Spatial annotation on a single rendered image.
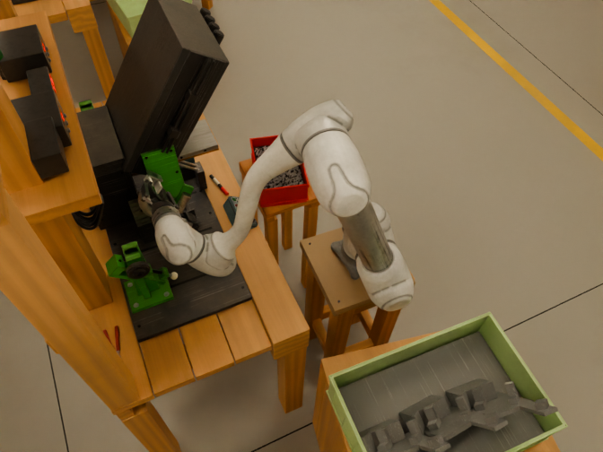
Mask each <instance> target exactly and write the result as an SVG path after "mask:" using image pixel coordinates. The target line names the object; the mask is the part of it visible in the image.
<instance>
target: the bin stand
mask: <svg viewBox="0 0 603 452"><path fill-rule="evenodd" d="M239 164H240V172H241V175H242V182H243V180H244V178H245V176H246V174H247V172H248V171H249V169H250V167H251V166H252V165H253V163H252V158H251V159H247V160H245V161H240V162H239ZM309 184H310V182H309ZM308 198H309V201H308V200H307V202H304V203H297V204H284V205H278V206H270V207H263V208H262V207H260V203H259V202H258V208H259V210H260V212H261V213H262V215H263V217H264V227H265V239H266V241H267V244H268V246H269V247H270V249H271V251H272V253H273V255H274V257H275V260H276V262H277V263H278V265H279V262H278V224H277V217H276V216H277V215H278V214H281V223H282V246H283V248H284V250H286V249H289V248H292V247H293V209H296V208H299V207H302V206H304V217H303V237H302V239H306V238H310V237H313V236H316V231H317V219H318V209H319V205H320V203H319V201H318V199H317V197H316V196H315V194H314V192H313V189H312V187H311V185H310V187H308ZM307 270H308V261H307V259H306V257H305V255H304V254H303V252H302V258H301V283H302V285H303V287H304V288H306V284H307Z"/></svg>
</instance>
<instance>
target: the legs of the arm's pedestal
mask: <svg viewBox="0 0 603 452"><path fill-rule="evenodd" d="M324 303H325V297H324V295H323V293H322V291H321V289H320V287H319V284H318V282H317V280H316V278H315V276H314V274H313V272H312V271H311V269H310V265H309V263H308V270H307V284H306V299H305V313H304V318H305V320H306V322H307V324H308V326H309V328H310V339H309V340H312V339H314V338H317V337H318V340H319V343H320V345H321V347H322V350H323V352H324V356H323V359H325V358H328V357H332V356H337V355H340V354H344V353H348V352H355V351H359V350H362V349H366V348H370V347H374V346H378V345H382V344H385V343H388V342H389V338H390V336H391V334H392V331H393V329H394V326H395V324H396V322H397V319H398V315H399V313H400V310H401V309H398V310H395V311H386V310H383V309H380V308H379V307H378V309H377V312H376V315H375V318H374V321H373V319H372V317H371V315H370V313H369V311H368V309H371V308H373V307H376V305H375V304H374V303H373V302H372V303H369V304H367V305H364V306H361V307H359V308H357V309H352V310H349V311H347V312H345V313H342V314H339V315H337V316H333V314H332V311H331V309H330V307H329V305H328V304H327V305H325V306H324ZM328 317H329V321H328V331H326V329H325V327H324V326H323V323H322V319H325V318H328ZM360 321H361V322H362V324H363V327H364V329H365V331H366V333H367V335H368V336H369V338H368V339H366V340H363V341H361V342H359V343H355V344H352V345H350V346H347V347H346V344H347V339H348V336H349V332H350V327H351V325H352V324H355V323H358V322H360Z"/></svg>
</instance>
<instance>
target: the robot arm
mask: <svg viewBox="0 0 603 452"><path fill-rule="evenodd" d="M353 122H354V120H353V114H352V113H351V111H350V110H349V109H348V108H347V107H346V106H345V105H344V104H343V102H341V101H340V100H329V101H326V102H323V103H320V104H319V105H317V106H315V107H313V108H311V109H309V110H308V111H306V112H305V113H303V114H302V115H301V116H299V117H298V118H296V119H295V120H294V121H293V122H292V123H291V124H290V125H289V126H288V127H287V128H286V129H285V130H284V131H283V132H282V133H281V134H280V135H279V136H278V137H277V138H276V139H275V140H274V141H273V143H272V144H271V145H270V146H269V147H268V148H267V149H266V150H265V152H264V153H263V154H262V155H261V156H260V157H259V158H258V159H257V160H256V161H255V162H254V164H253V165H252V166H251V167H250V169H249V171H248V172H247V174H246V176H245V178H244V180H243V182H242V185H241V189H240V197H239V202H238V206H237V211H236V215H235V220H234V224H233V226H232V227H231V228H230V229H229V230H228V231H226V232H225V233H221V232H219V231H216V232H214V233H210V234H205V235H202V234H200V233H199V232H197V231H196V230H194V229H193V228H192V227H190V226H189V225H188V224H187V223H186V222H183V220H182V218H181V216H180V213H179V207H178V205H177V204H176V202H175V201H174V199H173V197H172V195H171V193H170V192H169V191H168V192H166V190H165V189H164V188H163V186H162V184H161V182H160V181H158V180H157V181H156V182H155V184H154V188H155V190H154V188H153V182H152V179H151V178H149V177H148V175H147V174H146V176H145V178H144V183H143V185H142V186H141V193H142V200H141V201H142V202H144V201H146V202H148V203H149V205H150V206H151V207H152V215H153V216H152V222H153V227H154V230H155V239H156V243H157V246H158V248H159V250H160V251H161V253H162V255H163V257H164V258H165V259H166V260H167V261H168V262H170V263H171V264H173V265H184V264H189V265H190V266H192V267H193V268H195V269H197V270H198V271H200V272H202V273H205V274H209V275H212V276H217V277H223V276H227V275H229V274H231V273H232V272H233V270H234V269H235V267H236V264H237V259H236V256H235V250H236V248H237V247H238V246H239V245H240V244H241V243H242V242H243V241H244V239H245V238H246V237H247V236H248V234H249V231H250V228H251V225H252V222H253V220H254V216H255V213H256V210H257V207H258V202H259V198H260V196H261V193H262V191H263V189H264V187H265V185H266V184H267V183H268V182H269V181H270V180H271V179H272V178H274V177H276V176H278V175H280V174H282V173H284V172H286V171H287V170H290V169H292V168H294V167H296V166H298V165H301V164H302V163H304V168H305V170H306V173H307V177H308V179H309V182H310V185H311V187H312V189H313V192H314V194H315V196H316V197H317V199H318V201H319V203H320V204H321V205H322V207H323V208H324V209H325V210H327V211H328V212H329V213H331V214H333V215H334V216H336V217H338V219H339V221H340V222H341V224H342V226H343V227H342V231H343V233H344V236H343V239H342V240H339V241H335V242H332V243H331V249H332V250H334V251H335V252H336V253H337V255H338V256H339V258H340V259H341V261H342V262H343V264H344V265H345V267H346V268H347V270H348V271H349V273H350V276H351V278H352V279H353V280H357V279H359V278H360V277H361V280H362V282H363V285H364V287H365V290H366V291H367V293H368V295H369V297H370V299H371V301H372V302H373V303H374V304H375V305H376V306H378V307H379V308H380V309H383V310H386V311H395V310H398V309H402V308H403V307H405V306H406V305H408V304H409V303H410V301H411V299H412V298H413V295H414V282H413V279H412V276H411V274H410V272H409V269H408V267H407V265H406V261H405V259H404V258H403V256H402V255H401V253H400V251H399V250H398V247H397V245H396V242H395V239H394V235H393V231H392V228H391V225H390V218H389V214H388V213H387V211H386V210H385V208H384V207H383V206H381V205H380V204H377V203H374V202H371V200H370V197H371V182H370V177H369V174H368V171H367V169H366V167H365V165H364V163H363V159H362V157H361V155H360V153H359V152H358V150H357V149H356V147H355V145H354V143H353V142H352V141H351V139H350V137H349V134H348V131H349V130H350V129H351V128H352V126H353ZM155 191H156V192H155ZM159 193H160V194H159ZM158 194H159V195H158Z"/></svg>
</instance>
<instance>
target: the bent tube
mask: <svg viewBox="0 0 603 452"><path fill-rule="evenodd" d="M146 172H147V175H148V177H149V178H151V179H152V182H153V185H154V184H155V182H156V181H157V180H158V181H160V182H163V180H162V176H161V175H159V174H157V173H155V172H152V171H150V170H147V171H146ZM141 200H142V193H141V190H140V192H139V195H138V203H139V206H140V208H141V210H142V211H143V212H144V213H145V214H146V215H148V216H150V217H152V216H153V215H152V208H151V207H150V206H149V205H148V203H147V202H146V201H144V202H142V201H141ZM182 220H183V222H186V223H187V224H188V225H189V226H190V227H192V226H193V223H192V222H188V220H187V219H185V218H182Z"/></svg>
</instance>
